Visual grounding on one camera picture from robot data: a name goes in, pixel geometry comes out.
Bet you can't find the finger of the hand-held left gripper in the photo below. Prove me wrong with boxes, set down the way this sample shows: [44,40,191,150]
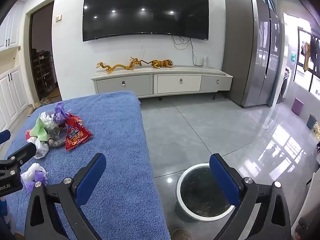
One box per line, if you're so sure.
[7,142,37,165]
[0,130,11,145]

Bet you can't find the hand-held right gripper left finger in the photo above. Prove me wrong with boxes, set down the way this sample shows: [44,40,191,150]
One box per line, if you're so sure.
[24,152,118,240]

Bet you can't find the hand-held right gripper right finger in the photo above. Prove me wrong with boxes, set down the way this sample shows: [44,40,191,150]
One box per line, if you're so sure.
[209,153,292,240]

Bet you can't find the white printed wrapper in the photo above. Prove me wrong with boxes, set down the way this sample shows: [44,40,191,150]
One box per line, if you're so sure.
[32,137,50,159]

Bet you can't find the white and purple bag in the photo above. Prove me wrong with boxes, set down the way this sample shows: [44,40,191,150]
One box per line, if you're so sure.
[20,162,48,194]

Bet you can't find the white round trash bin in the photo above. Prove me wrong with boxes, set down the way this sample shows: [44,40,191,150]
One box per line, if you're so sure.
[176,163,237,222]

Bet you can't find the green wrapper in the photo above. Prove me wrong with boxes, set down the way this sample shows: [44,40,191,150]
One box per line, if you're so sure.
[30,116,49,143]

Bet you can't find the dark grey wrapper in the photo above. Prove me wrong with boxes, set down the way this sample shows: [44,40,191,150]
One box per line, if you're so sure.
[46,122,66,147]

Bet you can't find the white tissue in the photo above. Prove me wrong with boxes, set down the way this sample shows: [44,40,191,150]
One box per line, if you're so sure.
[39,112,53,128]

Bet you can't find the red snack packet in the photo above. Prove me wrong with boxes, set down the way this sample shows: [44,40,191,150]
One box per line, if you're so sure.
[64,114,93,151]

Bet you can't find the purple plastic bag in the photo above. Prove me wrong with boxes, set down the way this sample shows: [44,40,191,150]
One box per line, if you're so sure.
[51,102,69,124]

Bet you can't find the blue fluffy blanket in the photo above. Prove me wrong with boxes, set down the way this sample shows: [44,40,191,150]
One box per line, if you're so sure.
[4,91,172,240]

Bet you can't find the dark shoe rack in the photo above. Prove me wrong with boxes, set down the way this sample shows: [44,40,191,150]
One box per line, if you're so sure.
[31,51,57,97]

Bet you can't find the purple stool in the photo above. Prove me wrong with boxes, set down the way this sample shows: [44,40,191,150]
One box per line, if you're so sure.
[292,97,304,115]

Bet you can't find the blue-grey bin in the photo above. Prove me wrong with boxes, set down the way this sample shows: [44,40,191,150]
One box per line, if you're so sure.
[306,114,317,130]

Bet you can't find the white television cabinet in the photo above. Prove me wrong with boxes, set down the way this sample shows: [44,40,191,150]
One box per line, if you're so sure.
[91,65,233,99]

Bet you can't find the golden dragon figure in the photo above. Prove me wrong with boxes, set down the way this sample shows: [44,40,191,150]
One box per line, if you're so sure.
[96,57,150,74]

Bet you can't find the grey refrigerator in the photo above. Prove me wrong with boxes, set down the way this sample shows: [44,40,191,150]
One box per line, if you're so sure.
[222,0,283,108]

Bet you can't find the black framed window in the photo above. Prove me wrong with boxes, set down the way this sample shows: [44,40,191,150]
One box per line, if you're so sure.
[294,27,320,95]

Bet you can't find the golden tiger figure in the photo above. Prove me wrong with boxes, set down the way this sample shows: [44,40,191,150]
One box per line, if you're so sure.
[150,59,174,69]

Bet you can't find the hanging clothes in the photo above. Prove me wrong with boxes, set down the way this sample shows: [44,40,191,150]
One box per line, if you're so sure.
[300,36,320,72]

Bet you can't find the white wall cabinet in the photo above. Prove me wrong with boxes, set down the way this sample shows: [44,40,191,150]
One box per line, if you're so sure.
[0,1,29,130]

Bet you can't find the television cable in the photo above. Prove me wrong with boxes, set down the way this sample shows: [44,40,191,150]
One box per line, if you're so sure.
[172,35,204,67]

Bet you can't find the black wall television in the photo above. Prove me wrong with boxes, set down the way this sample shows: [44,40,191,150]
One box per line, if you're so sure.
[82,0,209,42]

